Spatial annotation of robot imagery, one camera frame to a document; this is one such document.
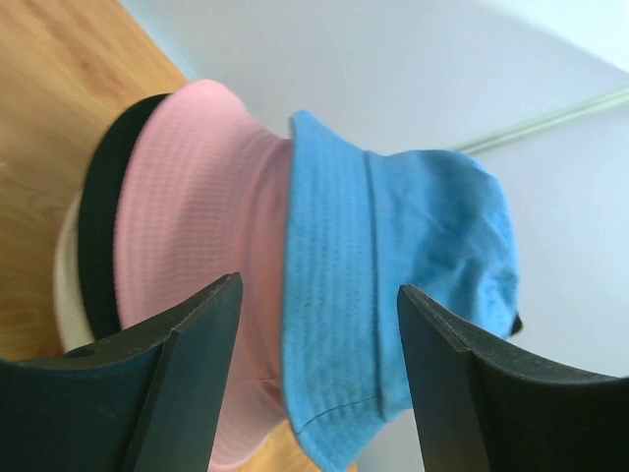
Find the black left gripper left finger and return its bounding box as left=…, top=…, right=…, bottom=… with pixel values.
left=1, top=274, right=243, bottom=471

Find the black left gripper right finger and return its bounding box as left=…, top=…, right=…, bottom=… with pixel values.
left=398, top=285, right=628, bottom=471

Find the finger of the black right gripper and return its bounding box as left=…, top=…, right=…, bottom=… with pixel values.
left=510, top=312, right=524, bottom=336

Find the beige bucket hat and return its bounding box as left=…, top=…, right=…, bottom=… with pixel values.
left=53, top=196, right=94, bottom=352

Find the black pink-lined hat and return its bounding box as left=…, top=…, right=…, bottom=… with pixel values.
left=78, top=93, right=167, bottom=340

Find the blue hat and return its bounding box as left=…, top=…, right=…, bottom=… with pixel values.
left=281, top=111, right=519, bottom=471

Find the pink bucket hat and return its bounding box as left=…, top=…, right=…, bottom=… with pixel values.
left=114, top=80, right=292, bottom=471

